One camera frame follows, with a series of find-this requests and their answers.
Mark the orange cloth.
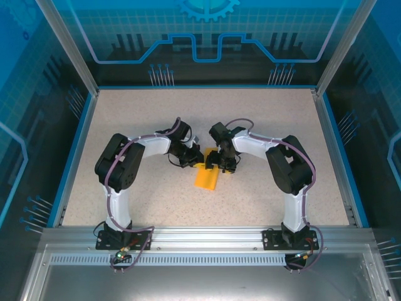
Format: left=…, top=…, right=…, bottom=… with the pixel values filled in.
left=194, top=147, right=221, bottom=191

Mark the blue table edge strip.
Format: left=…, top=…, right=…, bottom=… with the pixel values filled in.
left=46, top=90, right=98, bottom=228
left=322, top=93, right=372, bottom=228

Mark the steel tray panel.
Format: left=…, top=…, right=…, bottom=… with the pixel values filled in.
left=18, top=243, right=396, bottom=301

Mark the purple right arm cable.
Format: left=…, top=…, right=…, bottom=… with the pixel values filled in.
left=226, top=117, right=325, bottom=273

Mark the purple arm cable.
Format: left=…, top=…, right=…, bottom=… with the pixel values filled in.
left=105, top=117, right=183, bottom=274
left=226, top=117, right=325, bottom=273

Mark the long aluminium base rail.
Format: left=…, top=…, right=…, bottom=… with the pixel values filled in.
left=40, top=226, right=375, bottom=251

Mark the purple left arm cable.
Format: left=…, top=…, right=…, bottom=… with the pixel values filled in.
left=105, top=117, right=183, bottom=274

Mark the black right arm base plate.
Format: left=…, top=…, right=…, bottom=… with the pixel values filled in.
left=262, top=228, right=320, bottom=251

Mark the slotted grey cable duct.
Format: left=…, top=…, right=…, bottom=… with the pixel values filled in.
left=49, top=254, right=288, bottom=267

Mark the aluminium table edge rail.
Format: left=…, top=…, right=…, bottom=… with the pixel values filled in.
left=311, top=88, right=360, bottom=227

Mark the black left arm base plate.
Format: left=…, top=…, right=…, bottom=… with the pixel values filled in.
left=95, top=230, right=154, bottom=251

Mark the aluminium frame post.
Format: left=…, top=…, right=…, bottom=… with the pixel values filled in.
left=33, top=0, right=100, bottom=97
left=315, top=0, right=380, bottom=97

